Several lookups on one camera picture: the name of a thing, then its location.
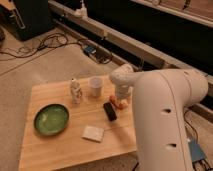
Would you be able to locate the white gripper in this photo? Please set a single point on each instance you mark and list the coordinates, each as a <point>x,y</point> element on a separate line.
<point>122,92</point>

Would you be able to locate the black eraser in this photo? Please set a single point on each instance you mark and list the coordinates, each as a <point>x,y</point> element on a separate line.
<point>109,111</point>

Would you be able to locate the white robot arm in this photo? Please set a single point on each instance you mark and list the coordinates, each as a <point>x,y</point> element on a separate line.
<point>159,98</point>

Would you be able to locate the orange marker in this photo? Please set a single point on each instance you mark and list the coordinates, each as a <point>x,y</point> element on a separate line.
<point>117,104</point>

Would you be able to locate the white patterned bottle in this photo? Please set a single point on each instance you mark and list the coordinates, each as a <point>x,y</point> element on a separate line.
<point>76,91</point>

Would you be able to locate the wooden board table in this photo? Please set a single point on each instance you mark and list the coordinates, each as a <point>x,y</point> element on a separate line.
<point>69,148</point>

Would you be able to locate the white spray bottle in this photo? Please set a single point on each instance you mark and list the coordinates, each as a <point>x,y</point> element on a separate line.
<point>82,12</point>

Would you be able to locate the blue electronic box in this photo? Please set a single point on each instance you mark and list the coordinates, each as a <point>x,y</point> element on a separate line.
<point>196,152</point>

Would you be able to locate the black cabinet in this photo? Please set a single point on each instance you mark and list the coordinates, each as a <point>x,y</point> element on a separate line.
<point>25,19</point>

